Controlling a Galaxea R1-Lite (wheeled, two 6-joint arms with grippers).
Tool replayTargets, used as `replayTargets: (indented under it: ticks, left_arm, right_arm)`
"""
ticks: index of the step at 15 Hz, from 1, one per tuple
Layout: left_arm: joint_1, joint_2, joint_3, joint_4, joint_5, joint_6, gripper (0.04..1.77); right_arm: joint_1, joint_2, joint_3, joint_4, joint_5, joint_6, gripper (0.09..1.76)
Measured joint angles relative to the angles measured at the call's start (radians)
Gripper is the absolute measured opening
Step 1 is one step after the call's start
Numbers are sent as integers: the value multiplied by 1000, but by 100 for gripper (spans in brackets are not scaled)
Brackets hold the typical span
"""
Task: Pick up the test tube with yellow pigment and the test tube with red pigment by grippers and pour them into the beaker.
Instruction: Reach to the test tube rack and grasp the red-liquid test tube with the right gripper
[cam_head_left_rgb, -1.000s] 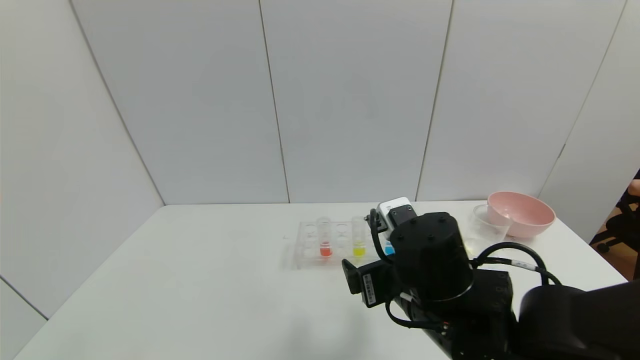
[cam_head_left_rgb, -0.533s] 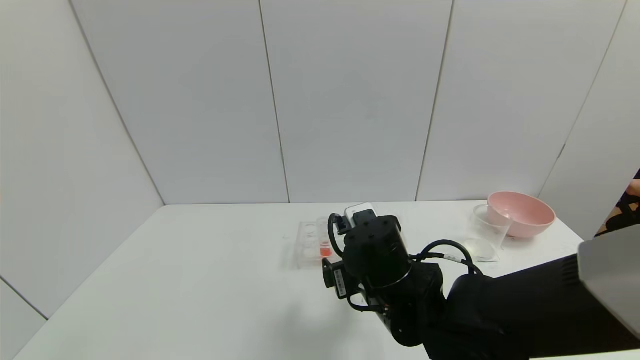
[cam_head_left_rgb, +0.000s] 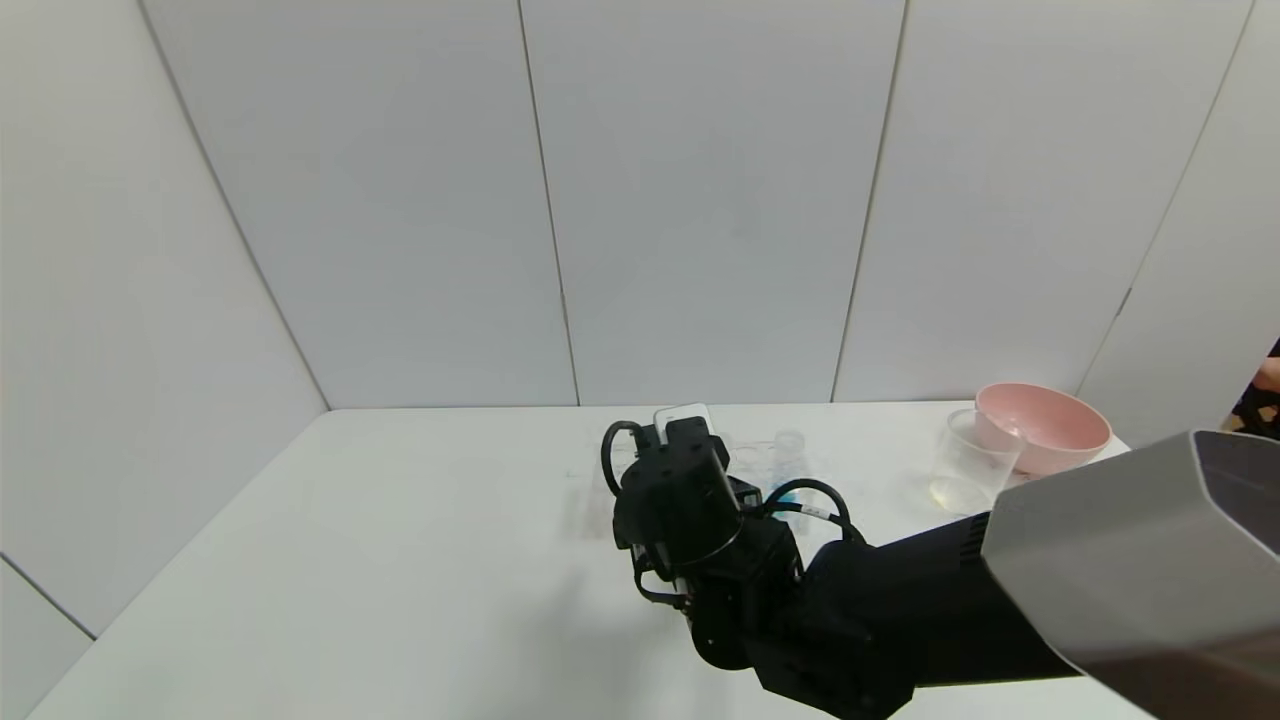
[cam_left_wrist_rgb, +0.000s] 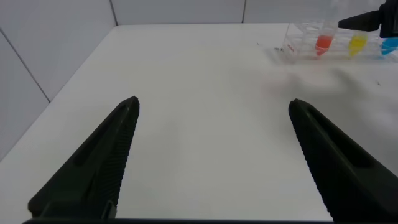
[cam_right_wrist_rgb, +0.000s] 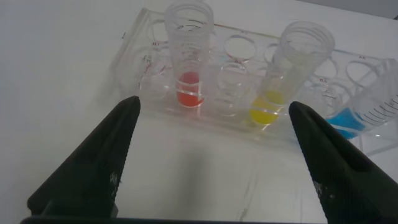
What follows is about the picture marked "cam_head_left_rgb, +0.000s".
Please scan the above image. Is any clear acrylic test tube rack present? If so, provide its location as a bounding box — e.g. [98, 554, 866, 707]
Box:
[586, 432, 816, 541]

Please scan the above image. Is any blue pigment test tube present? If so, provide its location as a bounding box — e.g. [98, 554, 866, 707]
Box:
[770, 430, 807, 511]

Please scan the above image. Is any clear plastic beaker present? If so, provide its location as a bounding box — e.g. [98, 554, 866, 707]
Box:
[929, 408, 1026, 517]

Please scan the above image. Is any pink bowl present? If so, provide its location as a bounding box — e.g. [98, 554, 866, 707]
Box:
[975, 383, 1114, 479]

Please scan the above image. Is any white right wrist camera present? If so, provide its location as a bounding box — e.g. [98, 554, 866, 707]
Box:
[654, 403, 714, 434]

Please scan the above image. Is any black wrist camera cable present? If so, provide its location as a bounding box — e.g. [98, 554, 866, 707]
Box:
[600, 420, 663, 501]

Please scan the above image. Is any black arm cable white tag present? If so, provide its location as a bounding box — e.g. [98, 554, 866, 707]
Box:
[762, 477, 869, 549]

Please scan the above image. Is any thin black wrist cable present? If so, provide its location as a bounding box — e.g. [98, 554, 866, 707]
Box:
[632, 555, 693, 609]

